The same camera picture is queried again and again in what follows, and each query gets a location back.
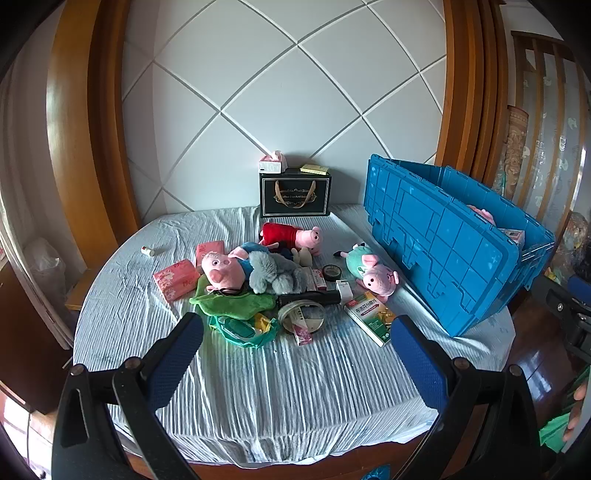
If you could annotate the pale pink box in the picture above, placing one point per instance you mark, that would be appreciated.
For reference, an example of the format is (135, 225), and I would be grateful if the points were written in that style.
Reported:
(515, 235)

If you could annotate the white quilted headboard panel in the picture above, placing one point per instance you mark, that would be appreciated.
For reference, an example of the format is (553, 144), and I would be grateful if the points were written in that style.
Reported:
(277, 92)

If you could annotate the small pink packet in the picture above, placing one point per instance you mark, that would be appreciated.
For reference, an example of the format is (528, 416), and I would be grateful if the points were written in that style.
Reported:
(303, 335)

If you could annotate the red-dress pig plush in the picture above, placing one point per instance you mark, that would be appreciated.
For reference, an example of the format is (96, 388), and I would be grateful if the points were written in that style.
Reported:
(281, 233)

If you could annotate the green and white medicine box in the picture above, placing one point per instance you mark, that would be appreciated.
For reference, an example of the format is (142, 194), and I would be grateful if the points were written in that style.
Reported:
(369, 318)

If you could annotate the wooden headboard frame pillar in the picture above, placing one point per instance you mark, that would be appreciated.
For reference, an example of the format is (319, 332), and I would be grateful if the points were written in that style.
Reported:
(466, 92)
(74, 138)

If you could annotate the dark wooden nightstand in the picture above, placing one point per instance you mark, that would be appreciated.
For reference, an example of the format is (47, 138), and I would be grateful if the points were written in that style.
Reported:
(27, 346)

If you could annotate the black flashlight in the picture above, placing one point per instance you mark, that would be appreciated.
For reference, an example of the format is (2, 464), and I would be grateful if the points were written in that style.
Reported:
(318, 297)

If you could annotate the grey plush toy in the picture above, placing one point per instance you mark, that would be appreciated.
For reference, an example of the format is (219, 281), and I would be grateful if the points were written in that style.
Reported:
(277, 277)

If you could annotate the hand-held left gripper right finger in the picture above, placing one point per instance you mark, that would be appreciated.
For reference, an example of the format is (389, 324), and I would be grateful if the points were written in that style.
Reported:
(418, 364)

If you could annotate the red and white small box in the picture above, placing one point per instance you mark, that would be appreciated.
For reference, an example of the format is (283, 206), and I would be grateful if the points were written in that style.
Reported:
(318, 278)

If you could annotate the green plastic bag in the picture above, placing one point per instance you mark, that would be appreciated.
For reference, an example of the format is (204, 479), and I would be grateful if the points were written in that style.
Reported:
(554, 434)

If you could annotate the small beige plush toy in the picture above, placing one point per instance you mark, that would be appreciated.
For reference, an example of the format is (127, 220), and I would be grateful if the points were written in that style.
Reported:
(302, 257)

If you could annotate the yellow notepad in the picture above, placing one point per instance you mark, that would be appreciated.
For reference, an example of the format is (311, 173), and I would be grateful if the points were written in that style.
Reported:
(312, 169)

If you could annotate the clear plastic bag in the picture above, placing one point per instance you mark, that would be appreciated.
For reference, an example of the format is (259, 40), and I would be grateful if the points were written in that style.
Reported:
(41, 263)

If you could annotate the white eye drops box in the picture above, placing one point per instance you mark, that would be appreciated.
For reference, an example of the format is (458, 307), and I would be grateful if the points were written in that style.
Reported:
(344, 290)

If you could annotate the pink flowered tissue pack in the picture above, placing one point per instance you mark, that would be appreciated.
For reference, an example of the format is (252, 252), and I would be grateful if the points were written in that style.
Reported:
(208, 249)
(175, 279)

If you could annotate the clear round container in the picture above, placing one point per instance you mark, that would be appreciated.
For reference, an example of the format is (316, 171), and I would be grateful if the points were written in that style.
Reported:
(300, 328)

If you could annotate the person's right hand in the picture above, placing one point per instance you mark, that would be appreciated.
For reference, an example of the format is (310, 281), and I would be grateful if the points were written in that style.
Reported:
(579, 420)

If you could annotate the blue-dress pig plush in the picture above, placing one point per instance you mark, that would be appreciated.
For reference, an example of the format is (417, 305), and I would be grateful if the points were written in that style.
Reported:
(221, 270)

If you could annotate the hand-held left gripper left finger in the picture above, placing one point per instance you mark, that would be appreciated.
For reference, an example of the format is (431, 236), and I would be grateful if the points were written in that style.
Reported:
(173, 364)

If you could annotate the patterned glass sliding door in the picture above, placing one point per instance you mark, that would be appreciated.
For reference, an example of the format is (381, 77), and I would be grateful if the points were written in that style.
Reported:
(554, 129)

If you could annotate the pink tissue box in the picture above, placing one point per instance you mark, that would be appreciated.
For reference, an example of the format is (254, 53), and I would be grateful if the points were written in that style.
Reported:
(270, 164)

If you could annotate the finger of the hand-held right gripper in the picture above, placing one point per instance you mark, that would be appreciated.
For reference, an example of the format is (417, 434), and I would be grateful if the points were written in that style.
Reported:
(572, 318)

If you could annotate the green plastic packet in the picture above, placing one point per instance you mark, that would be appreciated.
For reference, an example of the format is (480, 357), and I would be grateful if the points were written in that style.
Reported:
(240, 332)

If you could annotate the blue plastic storage container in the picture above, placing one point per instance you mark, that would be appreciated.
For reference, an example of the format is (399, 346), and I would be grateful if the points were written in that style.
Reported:
(438, 249)

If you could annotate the green cloth hat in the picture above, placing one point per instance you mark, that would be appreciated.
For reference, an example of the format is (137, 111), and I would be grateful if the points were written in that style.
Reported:
(231, 307)

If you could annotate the teal-dress pig plush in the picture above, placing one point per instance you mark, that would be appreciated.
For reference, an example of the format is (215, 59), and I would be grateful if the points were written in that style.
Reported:
(376, 277)

